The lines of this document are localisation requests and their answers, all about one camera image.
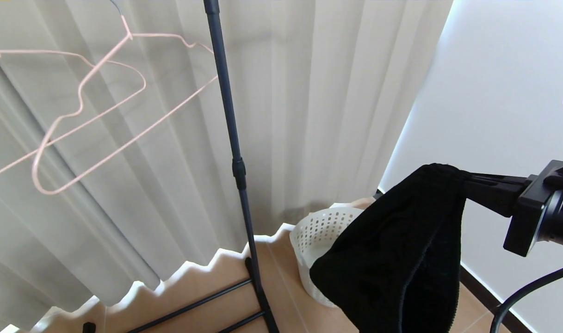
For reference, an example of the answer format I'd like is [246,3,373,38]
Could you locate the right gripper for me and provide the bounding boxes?
[464,160,563,258]

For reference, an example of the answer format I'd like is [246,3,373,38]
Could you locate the black shorts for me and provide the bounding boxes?
[309,163,470,333]

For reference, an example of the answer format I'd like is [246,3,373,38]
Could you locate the pink clothes hanger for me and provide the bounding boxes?
[0,35,147,183]
[31,0,218,195]

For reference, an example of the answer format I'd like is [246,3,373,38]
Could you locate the white laundry basket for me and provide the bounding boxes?
[290,203,370,308]

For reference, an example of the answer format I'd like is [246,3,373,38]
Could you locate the black clothes rack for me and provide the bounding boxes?
[82,0,280,333]

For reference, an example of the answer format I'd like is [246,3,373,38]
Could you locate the white curtain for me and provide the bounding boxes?
[0,0,454,331]

